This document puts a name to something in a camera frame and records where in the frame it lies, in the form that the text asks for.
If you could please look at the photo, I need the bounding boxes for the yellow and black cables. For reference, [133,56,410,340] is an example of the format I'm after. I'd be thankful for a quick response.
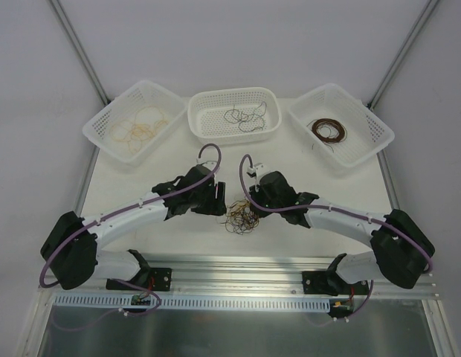
[215,199,262,237]

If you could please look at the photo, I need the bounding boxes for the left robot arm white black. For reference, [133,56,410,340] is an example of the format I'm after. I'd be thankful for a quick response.
[39,161,226,291]

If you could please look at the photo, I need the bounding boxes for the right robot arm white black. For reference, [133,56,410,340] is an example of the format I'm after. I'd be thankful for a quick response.
[246,167,435,296]

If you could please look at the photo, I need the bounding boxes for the white middle perforated basket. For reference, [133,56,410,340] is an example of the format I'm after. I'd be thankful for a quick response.
[187,87,282,146]

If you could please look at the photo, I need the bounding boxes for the white right basket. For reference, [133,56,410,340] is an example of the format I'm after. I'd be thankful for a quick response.
[288,83,395,176]

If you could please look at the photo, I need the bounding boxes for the white left basket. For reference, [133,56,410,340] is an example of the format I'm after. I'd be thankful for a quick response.
[82,80,187,166]

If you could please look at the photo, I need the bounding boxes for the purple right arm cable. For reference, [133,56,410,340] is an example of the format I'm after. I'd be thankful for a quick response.
[239,154,436,323]

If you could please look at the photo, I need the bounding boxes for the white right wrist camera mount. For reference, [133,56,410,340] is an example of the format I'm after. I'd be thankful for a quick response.
[246,163,270,181]

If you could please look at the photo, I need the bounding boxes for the grey-black cables in middle basket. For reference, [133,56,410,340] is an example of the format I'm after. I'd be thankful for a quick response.
[222,100,269,133]

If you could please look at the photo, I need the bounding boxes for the aluminium frame rail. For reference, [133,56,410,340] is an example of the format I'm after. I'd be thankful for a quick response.
[36,252,439,300]

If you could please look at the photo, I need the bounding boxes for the brown cable coil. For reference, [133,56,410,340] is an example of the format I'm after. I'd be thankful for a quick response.
[307,118,349,152]

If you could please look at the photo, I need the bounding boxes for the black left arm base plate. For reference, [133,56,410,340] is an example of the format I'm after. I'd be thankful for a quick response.
[106,268,173,292]

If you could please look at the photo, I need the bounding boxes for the yellow cables in left basket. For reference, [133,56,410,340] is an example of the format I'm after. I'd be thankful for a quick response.
[109,106,170,155]

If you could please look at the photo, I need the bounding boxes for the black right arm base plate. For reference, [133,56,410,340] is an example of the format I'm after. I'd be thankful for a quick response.
[301,271,369,296]

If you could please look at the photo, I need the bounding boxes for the white slotted cable duct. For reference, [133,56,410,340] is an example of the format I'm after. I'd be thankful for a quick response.
[53,293,330,313]

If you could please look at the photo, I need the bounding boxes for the left aluminium corner post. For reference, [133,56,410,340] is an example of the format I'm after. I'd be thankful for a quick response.
[47,0,111,106]

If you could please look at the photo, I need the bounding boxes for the aluminium corner post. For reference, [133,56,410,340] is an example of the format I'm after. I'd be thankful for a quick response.
[367,0,442,112]
[47,0,111,106]

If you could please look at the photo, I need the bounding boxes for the right aluminium corner post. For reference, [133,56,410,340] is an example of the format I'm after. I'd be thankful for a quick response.
[367,0,442,112]

